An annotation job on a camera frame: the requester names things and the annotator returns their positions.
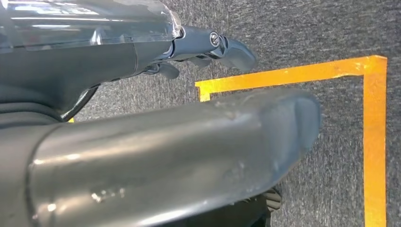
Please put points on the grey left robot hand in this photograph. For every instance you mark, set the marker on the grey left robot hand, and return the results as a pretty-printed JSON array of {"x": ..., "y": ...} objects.
[{"x": 156, "y": 163}]

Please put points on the dark robot leg part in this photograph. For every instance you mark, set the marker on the dark robot leg part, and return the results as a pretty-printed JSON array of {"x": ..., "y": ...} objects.
[{"x": 250, "y": 213}]

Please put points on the yellow floor tape square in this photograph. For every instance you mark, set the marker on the yellow floor tape square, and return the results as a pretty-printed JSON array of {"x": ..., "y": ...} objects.
[{"x": 374, "y": 141}]

